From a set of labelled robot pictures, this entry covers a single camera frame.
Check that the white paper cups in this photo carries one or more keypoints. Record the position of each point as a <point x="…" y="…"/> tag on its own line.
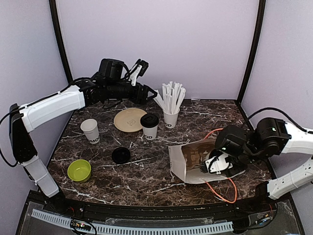
<point x="90" y="129"/>

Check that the black corner frame post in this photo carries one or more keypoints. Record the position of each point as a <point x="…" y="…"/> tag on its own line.
<point x="253" y="50"/>

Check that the black coffee cup lid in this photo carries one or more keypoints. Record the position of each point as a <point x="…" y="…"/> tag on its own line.
<point x="149" y="120"/>

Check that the beige bear plate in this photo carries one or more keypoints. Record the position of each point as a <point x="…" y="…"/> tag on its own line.
<point x="128" y="120"/>

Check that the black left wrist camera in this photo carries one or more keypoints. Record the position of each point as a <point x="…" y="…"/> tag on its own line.
<point x="111" y="68"/>

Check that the green plastic bowl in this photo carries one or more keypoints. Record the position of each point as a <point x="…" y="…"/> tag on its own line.
<point x="79" y="171"/>

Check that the white perforated cable rail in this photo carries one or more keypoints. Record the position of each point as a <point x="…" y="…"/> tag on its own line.
<point x="132" y="227"/>

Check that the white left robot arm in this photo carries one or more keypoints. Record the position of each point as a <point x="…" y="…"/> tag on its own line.
<point x="83" y="92"/>

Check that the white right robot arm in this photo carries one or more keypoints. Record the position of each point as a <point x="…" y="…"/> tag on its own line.
<point x="276" y="137"/>

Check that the black left frame post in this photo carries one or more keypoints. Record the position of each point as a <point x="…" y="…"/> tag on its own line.
<point x="59" y="39"/>

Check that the cream bear paper bag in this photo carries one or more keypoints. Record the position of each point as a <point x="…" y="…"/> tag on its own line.
<point x="194" y="176"/>

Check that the white paper straw cup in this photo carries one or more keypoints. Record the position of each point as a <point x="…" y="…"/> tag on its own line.
<point x="170" y="120"/>

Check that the brown pulp cup carrier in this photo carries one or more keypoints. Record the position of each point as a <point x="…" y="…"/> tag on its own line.
<point x="194" y="154"/>

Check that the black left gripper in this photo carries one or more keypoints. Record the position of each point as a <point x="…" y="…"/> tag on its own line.
<point x="142" y="89"/>

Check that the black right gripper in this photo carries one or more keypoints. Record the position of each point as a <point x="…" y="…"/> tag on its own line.
<point x="229" y="173"/>

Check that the white paper coffee cup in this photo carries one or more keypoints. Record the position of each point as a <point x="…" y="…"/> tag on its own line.
<point x="150" y="133"/>

